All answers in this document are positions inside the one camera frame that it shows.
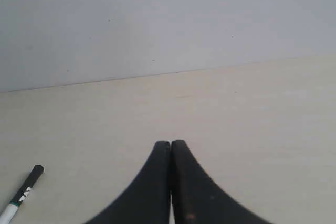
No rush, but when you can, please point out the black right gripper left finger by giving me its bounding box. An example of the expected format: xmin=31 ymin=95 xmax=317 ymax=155
xmin=87 ymin=141 xmax=171 ymax=223

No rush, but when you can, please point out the black and white marker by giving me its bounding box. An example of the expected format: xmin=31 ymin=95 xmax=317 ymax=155
xmin=1 ymin=165 xmax=44 ymax=224

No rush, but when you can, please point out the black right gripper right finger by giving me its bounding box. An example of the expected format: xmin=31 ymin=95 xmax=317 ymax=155
xmin=171 ymin=140 xmax=268 ymax=223

